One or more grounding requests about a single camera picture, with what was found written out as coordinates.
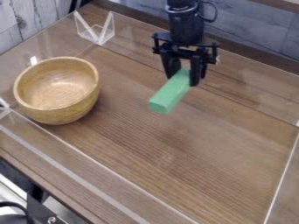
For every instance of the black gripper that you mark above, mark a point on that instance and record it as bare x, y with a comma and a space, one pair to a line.
184, 41

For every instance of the green rectangular block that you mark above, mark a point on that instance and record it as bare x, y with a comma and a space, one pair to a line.
170, 93

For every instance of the wooden bowl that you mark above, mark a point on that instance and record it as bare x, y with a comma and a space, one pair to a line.
57, 90

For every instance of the clear acrylic corner bracket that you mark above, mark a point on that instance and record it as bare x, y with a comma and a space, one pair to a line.
94, 33

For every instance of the clear acrylic enclosure wall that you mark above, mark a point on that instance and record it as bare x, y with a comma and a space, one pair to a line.
213, 163

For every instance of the black metal table bracket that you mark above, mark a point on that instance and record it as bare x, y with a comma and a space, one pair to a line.
40, 214

